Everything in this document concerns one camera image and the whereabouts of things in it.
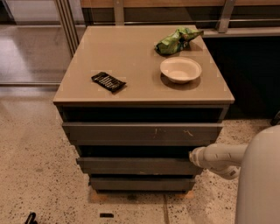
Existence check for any grey drawer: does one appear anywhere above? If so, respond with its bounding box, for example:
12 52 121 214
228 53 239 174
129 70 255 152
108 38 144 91
77 157 202 175
62 122 222 146
90 178 195 192

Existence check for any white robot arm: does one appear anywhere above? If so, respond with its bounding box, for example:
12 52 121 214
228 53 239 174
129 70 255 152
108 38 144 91
189 125 280 224

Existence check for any grey drawer cabinet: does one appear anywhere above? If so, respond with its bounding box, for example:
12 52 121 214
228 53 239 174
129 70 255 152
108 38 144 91
53 26 234 179

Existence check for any grey top drawer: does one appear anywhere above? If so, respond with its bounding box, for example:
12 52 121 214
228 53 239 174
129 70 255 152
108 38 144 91
62 122 222 146

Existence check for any grey bottom drawer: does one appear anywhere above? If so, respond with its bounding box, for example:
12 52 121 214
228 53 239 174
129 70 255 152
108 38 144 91
90 178 195 192

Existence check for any black snack packet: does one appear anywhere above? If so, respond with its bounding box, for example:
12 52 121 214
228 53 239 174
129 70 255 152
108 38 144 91
91 72 125 93

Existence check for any white paper bowl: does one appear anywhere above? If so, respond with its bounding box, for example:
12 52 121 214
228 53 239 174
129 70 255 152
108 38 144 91
160 57 202 84

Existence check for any green chip bag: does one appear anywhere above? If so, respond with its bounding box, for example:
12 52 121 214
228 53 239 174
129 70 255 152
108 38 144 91
154 27 204 55

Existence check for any black object right edge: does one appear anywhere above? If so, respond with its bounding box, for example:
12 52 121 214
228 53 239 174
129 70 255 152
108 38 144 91
270 111 280 126

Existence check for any black object bottom left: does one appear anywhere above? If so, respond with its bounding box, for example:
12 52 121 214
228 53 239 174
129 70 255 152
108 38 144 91
24 213 38 224

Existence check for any metal railing frame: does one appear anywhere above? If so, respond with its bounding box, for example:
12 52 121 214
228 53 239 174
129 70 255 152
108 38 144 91
55 0 280 55

